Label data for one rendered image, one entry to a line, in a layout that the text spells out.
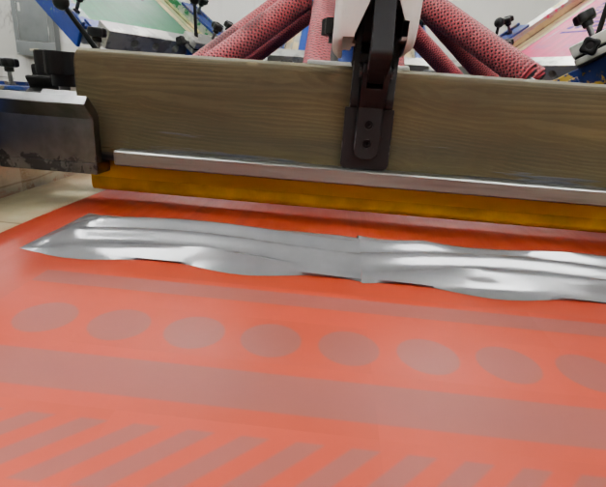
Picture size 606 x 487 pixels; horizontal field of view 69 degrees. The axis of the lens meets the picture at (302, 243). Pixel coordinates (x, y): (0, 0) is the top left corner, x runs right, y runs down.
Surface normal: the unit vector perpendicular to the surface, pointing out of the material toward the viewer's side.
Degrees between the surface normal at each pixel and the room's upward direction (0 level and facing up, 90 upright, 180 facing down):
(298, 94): 90
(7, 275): 0
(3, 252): 0
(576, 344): 0
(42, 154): 90
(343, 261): 37
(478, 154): 90
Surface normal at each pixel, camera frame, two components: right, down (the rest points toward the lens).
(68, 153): -0.08, 0.32
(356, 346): 0.07, -0.94
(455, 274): 0.02, -0.51
